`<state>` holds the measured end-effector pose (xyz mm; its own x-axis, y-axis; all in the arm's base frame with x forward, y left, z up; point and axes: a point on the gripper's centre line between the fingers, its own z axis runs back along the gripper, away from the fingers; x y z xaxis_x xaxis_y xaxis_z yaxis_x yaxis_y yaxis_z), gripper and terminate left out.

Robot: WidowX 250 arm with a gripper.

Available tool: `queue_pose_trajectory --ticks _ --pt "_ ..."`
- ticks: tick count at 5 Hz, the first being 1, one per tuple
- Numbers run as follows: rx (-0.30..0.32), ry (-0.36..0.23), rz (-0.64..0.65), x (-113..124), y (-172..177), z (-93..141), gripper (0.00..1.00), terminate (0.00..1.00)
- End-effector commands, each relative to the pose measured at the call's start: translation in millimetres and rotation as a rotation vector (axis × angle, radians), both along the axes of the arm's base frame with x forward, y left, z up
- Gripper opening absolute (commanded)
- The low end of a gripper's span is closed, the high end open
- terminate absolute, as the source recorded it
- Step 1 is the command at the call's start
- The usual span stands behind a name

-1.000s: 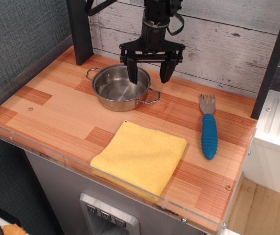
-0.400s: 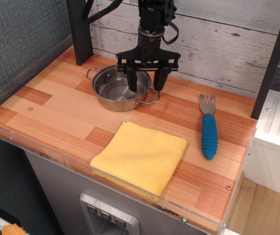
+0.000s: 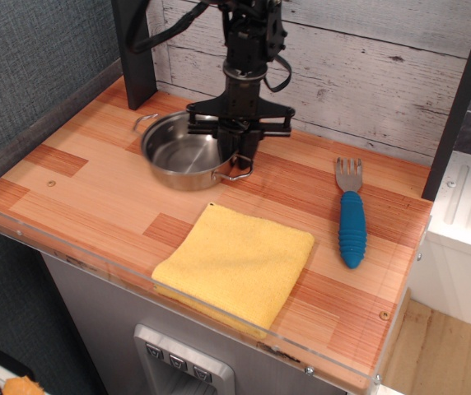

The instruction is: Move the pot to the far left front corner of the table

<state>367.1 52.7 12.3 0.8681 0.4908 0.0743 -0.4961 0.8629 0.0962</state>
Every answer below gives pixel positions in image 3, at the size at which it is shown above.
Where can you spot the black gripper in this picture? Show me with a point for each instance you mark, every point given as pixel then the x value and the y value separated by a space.
pixel 239 110

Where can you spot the stainless steel pot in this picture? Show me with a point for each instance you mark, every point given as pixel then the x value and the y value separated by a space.
pixel 183 160

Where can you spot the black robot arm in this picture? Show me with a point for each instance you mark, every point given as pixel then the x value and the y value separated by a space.
pixel 254 37

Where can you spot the yellow folded cloth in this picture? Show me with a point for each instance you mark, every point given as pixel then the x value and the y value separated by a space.
pixel 235 268

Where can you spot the clear acrylic table guard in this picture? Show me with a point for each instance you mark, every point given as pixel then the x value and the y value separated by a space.
pixel 336 319

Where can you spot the grey cabinet with dispenser panel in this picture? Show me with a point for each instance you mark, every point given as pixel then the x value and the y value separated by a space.
pixel 107 315

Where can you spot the orange black object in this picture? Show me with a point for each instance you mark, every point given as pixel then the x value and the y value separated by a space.
pixel 21 386

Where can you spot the blue handled metal fork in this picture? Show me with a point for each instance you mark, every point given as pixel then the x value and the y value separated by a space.
pixel 352 233

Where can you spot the dark left upright post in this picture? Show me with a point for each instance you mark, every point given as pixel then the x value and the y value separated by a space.
pixel 138 68

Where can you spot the dark upright post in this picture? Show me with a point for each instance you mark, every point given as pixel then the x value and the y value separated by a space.
pixel 138 68
pixel 450 134

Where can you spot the dark right upright post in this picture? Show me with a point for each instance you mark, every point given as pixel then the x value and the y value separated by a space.
pixel 450 134

